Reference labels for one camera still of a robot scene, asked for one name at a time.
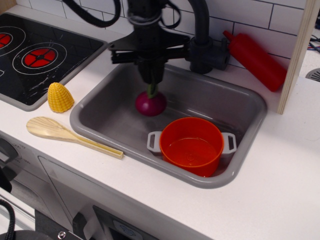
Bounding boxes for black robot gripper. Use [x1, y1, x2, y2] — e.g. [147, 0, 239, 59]
[108, 14, 190, 84]

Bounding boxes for purple toy beet green stem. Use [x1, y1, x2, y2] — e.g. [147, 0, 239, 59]
[135, 82, 168, 117]

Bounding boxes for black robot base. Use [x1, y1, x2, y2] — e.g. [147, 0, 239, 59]
[0, 199, 81, 240]

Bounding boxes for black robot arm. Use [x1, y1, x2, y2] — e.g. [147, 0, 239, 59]
[108, 0, 190, 85]

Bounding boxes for grey plastic sink basin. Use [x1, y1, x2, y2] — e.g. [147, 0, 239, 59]
[70, 63, 267, 189]

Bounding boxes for dark grey toy faucet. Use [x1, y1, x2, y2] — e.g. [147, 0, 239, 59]
[186, 0, 230, 74]

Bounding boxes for yellow toy corn piece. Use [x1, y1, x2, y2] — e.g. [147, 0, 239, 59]
[47, 82, 75, 113]

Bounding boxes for red ketchup squeeze bottle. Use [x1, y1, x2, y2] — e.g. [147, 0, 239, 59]
[223, 30, 287, 92]

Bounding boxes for black toy stove top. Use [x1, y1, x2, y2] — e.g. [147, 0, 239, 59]
[0, 13, 107, 112]

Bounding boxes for wooden toy spoon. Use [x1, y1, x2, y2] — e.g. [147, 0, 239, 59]
[26, 116, 124, 159]

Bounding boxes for light wooden side panel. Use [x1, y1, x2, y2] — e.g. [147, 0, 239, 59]
[277, 0, 320, 115]

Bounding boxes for white toy oven front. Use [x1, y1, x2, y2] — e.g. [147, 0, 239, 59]
[0, 133, 154, 240]

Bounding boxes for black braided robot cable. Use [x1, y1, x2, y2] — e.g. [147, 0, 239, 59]
[62, 0, 182, 29]

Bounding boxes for orange toy pot grey handles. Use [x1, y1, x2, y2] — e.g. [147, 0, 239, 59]
[147, 117, 237, 177]

